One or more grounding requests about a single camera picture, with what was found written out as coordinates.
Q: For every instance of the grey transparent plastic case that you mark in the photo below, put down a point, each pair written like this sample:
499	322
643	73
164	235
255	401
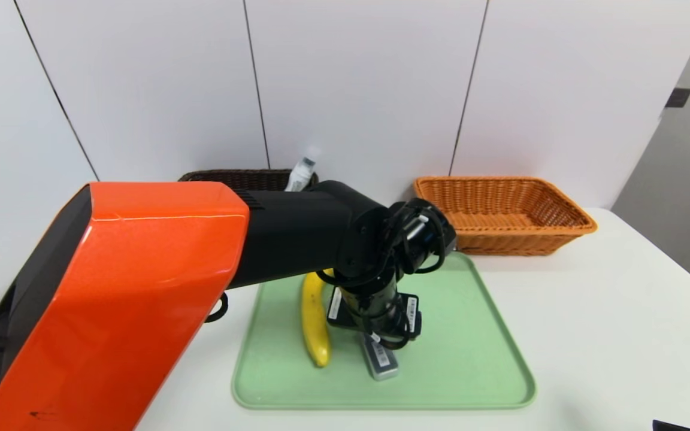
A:
384	365

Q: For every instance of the orange and black left arm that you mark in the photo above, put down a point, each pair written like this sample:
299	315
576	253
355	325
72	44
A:
141	287

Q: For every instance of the yellow banana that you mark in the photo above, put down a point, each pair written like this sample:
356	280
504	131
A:
315	335

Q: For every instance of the dark brown wicker basket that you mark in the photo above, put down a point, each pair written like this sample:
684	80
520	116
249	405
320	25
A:
243	178

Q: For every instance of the orange wicker basket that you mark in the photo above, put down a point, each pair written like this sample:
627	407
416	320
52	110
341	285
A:
530	209

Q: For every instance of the black wall fixture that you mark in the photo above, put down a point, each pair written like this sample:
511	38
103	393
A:
678	97

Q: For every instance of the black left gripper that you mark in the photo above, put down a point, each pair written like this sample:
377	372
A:
412	313

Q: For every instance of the white plastic bottle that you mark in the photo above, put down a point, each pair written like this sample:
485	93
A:
300	173

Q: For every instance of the light green plastic tray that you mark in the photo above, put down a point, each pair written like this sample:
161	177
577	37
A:
471	359

